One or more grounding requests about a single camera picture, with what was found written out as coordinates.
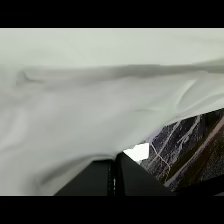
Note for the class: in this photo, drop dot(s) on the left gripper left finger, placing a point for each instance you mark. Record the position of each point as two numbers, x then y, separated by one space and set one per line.
89 181

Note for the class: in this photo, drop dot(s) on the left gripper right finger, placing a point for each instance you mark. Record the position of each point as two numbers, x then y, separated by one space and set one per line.
138 183

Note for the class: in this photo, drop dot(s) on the white shirt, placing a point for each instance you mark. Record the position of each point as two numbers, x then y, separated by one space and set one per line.
83 110

